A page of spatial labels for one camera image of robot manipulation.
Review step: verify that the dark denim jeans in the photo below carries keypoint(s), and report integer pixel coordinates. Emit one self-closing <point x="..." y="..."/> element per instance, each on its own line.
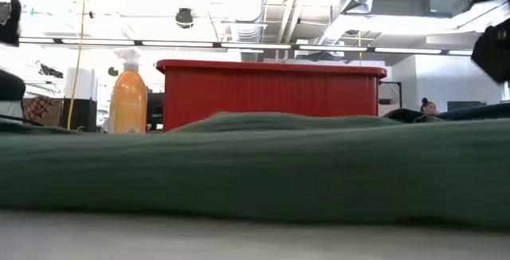
<point x="478" y="111"/>

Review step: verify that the orange spray bottle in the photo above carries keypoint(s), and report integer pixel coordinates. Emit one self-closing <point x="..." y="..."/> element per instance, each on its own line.
<point x="128" y="100"/>

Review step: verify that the grey hanging cloth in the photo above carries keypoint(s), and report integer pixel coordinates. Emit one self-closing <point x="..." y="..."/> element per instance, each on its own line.
<point x="10" y="112"/>

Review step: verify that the ribbed silver air duct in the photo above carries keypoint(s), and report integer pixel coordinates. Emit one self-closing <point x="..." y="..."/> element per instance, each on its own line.
<point x="245" y="9"/>

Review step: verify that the black round ceiling lamp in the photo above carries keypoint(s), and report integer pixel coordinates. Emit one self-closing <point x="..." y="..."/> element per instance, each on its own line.
<point x="184" y="18"/>

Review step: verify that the black box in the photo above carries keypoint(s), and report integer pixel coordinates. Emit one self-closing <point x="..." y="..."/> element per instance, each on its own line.
<point x="83" y="114"/>

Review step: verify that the dark computer monitor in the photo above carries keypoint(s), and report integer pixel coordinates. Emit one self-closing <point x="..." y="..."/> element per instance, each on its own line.
<point x="466" y="105"/>

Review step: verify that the black metal stand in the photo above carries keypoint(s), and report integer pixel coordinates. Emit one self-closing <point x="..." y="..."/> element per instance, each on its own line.
<point x="399" y="92"/>

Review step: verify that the red patterned cloth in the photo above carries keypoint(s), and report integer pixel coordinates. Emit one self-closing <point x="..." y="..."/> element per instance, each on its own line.
<point x="41" y="110"/>

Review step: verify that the green shirt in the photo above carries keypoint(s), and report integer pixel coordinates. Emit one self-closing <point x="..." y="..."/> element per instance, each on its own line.
<point x="239" y="172"/>

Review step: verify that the person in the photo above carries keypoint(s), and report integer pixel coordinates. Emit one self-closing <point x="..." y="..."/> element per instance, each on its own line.
<point x="429" y="108"/>

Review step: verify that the red plastic laundry bin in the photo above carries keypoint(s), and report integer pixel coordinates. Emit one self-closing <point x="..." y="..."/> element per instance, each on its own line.
<point x="259" y="92"/>

